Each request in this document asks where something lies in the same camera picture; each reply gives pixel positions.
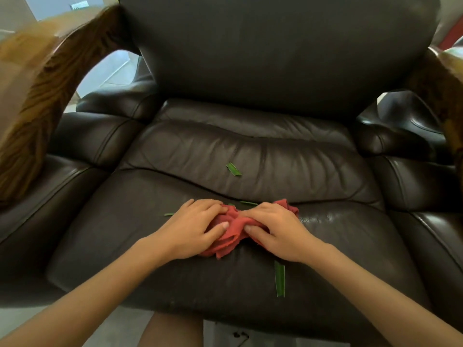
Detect person's left hand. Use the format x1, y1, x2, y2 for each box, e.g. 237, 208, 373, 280
151, 198, 231, 264

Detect red object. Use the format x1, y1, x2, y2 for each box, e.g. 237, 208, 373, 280
438, 27, 463, 51

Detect person's right hand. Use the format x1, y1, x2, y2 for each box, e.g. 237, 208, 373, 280
240, 202, 326, 265

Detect dark brown leather armchair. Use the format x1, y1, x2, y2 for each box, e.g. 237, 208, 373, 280
0, 0, 463, 347

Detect glossy wooden armrest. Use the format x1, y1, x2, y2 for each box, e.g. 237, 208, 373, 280
405, 46, 463, 167
0, 4, 140, 210

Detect person's left forearm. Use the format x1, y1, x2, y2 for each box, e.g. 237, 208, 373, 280
0, 236, 173, 347

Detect person's right forearm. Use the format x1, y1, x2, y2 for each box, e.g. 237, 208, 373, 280
305, 241, 463, 347

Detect clear plastic bin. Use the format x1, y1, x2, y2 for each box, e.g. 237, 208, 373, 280
203, 320, 352, 347

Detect red cloth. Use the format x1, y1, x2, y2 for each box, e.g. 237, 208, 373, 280
199, 198, 300, 260

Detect green leaves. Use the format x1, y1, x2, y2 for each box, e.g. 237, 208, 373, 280
163, 162, 286, 298

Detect person's left leg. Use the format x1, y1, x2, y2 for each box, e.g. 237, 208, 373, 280
139, 312, 204, 347

